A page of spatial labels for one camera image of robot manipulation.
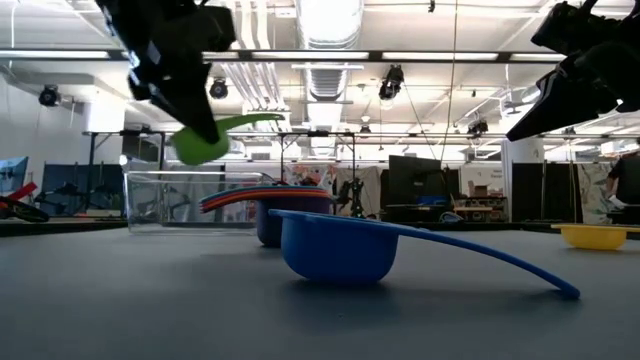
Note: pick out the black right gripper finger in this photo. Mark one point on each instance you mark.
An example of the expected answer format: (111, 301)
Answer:
(560, 107)

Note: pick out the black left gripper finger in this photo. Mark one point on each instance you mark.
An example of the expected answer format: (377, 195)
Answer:
(192, 105)

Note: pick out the green measuring cup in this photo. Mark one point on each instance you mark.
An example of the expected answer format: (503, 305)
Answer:
(197, 147)

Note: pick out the red measuring cup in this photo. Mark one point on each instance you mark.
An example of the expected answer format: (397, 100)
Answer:
(235, 194)

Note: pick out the orange measuring cup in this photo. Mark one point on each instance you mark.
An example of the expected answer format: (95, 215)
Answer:
(220, 202)

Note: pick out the yellow measuring cup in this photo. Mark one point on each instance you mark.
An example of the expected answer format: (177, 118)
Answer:
(592, 237)

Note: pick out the blue measuring cup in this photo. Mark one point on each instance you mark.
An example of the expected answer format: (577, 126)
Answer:
(335, 255)

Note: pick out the clear plastic basket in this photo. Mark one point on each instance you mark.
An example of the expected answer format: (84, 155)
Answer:
(165, 200)

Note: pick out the black ceiling spot lamp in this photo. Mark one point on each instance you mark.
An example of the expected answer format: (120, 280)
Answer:
(218, 89)
(49, 96)
(391, 82)

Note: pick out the black partition panel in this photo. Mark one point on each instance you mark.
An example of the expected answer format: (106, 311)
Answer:
(530, 192)

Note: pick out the leaf patterned curtain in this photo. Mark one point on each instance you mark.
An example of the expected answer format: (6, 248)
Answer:
(595, 192)

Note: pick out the person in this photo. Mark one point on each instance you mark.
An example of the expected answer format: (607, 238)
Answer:
(625, 185)

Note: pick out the black computer monitor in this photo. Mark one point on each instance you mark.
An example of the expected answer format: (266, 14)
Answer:
(415, 177)

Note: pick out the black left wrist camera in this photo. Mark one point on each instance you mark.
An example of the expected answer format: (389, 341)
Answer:
(220, 27)

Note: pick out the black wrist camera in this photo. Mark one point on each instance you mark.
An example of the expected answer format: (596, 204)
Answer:
(220, 27)
(575, 27)

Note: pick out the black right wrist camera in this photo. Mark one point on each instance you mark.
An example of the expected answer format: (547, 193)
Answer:
(575, 27)

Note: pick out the colourful wall poster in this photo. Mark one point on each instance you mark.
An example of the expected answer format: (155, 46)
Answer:
(310, 175)

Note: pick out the silver ceiling air duct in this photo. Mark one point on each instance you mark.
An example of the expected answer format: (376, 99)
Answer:
(327, 30)

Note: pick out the black overhead frame bar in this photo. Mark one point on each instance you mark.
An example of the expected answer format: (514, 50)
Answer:
(375, 56)

